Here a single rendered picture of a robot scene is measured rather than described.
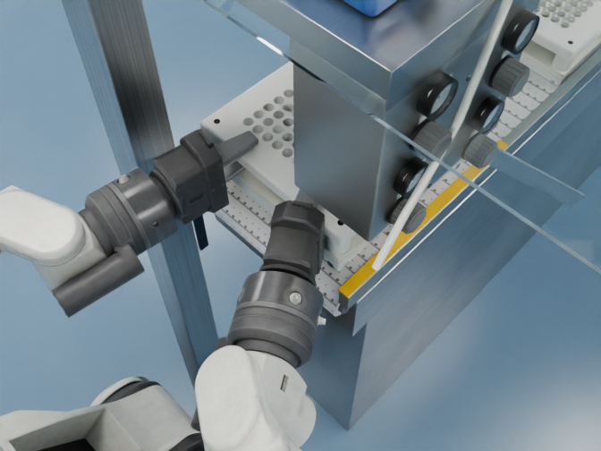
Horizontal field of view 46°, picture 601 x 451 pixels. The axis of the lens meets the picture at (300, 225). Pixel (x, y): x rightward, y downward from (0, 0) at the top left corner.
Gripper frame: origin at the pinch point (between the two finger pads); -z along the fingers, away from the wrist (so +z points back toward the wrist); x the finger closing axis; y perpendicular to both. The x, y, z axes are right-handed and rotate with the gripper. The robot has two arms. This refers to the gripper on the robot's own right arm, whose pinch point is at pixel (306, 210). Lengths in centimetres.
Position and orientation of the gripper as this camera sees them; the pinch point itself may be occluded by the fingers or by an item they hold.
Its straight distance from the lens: 81.4
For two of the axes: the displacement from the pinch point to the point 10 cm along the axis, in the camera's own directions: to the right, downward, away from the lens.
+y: 9.7, 1.8, -1.3
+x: 0.1, 5.5, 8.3
